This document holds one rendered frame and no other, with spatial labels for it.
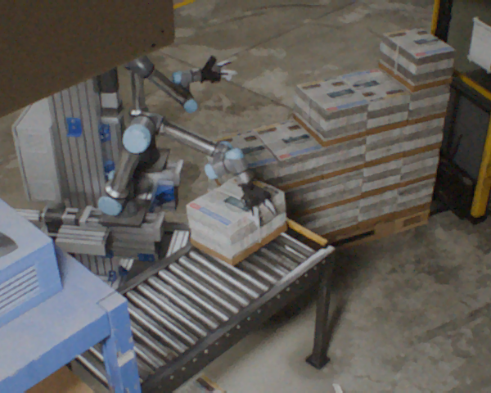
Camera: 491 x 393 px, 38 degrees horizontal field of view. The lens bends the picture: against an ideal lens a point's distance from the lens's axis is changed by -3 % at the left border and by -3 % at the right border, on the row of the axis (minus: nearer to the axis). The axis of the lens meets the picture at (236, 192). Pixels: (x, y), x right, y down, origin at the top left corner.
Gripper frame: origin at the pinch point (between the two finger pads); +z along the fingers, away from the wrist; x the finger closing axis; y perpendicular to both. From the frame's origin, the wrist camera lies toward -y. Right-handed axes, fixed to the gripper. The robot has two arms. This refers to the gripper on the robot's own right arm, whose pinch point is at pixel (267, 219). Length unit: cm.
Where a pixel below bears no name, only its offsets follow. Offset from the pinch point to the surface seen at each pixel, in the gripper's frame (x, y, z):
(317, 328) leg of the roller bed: -22, 29, 73
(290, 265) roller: -4.4, 4.5, 26.0
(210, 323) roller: 48, 3, 26
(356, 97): -116, 31, -22
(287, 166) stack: -69, 56, -4
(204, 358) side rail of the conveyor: 60, -1, 35
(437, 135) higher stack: -167, 28, 24
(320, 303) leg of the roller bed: -22, 18, 57
